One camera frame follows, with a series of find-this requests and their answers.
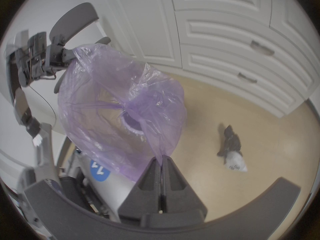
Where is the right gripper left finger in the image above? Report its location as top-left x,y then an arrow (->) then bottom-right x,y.
117,156 -> 163,219

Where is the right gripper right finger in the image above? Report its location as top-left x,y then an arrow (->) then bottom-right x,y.
163,155 -> 208,216

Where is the purple plastic bag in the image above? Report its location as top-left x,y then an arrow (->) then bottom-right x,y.
57,45 -> 188,182

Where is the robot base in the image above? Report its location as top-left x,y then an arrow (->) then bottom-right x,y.
1,123 -> 137,226

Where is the crumpled black plastic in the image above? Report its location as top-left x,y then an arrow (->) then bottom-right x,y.
217,124 -> 243,158

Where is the white chair with grey cushions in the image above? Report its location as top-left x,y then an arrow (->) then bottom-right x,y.
49,2 -> 112,94

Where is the white printed wrapper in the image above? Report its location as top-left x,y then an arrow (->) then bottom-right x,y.
224,151 -> 248,173

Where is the white wardrobe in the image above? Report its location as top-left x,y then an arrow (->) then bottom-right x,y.
75,0 -> 315,118

